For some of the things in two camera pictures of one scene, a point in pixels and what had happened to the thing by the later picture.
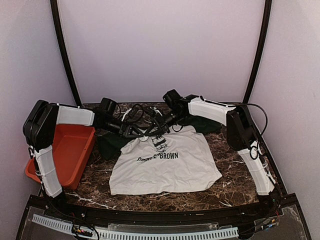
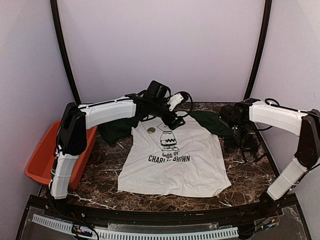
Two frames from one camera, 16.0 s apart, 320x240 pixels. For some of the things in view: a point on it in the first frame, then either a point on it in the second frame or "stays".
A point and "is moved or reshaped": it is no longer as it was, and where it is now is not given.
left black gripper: (126, 133) → (176, 122)
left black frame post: (56, 17) stays
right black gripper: (160, 122) → (252, 144)
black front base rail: (165, 218) stays
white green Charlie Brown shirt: (178, 160) is moved or reshaped
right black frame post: (266, 17) stays
